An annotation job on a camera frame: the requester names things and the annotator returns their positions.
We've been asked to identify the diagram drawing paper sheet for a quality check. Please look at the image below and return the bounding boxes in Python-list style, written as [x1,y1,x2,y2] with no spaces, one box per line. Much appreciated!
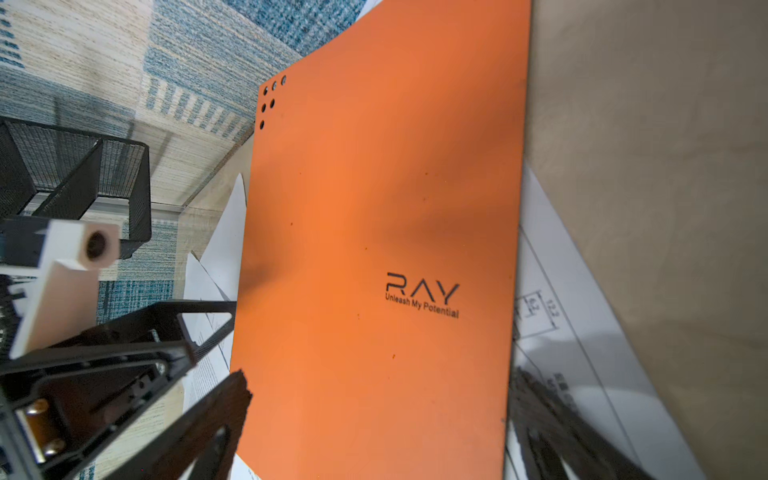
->
[513,167,705,479]

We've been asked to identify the orange black file folder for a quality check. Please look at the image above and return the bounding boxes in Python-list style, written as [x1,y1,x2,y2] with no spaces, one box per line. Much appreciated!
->
[232,1,531,479]

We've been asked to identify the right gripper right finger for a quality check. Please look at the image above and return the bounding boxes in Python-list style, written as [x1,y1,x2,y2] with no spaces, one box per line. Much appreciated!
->
[508,368,650,479]

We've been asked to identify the centre text paper sheet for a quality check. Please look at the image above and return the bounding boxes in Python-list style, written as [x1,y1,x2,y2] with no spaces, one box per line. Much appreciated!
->
[183,175,246,410]

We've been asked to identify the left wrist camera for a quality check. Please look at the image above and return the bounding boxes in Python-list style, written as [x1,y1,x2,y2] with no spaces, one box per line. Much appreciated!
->
[1,216,120,360]

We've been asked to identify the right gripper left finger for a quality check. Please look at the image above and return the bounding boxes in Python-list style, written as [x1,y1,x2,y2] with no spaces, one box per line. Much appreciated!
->
[109,371,252,479]

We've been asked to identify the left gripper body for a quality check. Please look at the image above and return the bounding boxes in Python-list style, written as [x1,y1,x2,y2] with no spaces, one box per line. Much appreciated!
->
[1,300,236,479]

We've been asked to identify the black wire mesh shelf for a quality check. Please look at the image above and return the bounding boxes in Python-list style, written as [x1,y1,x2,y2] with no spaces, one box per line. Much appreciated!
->
[1,117,152,259]

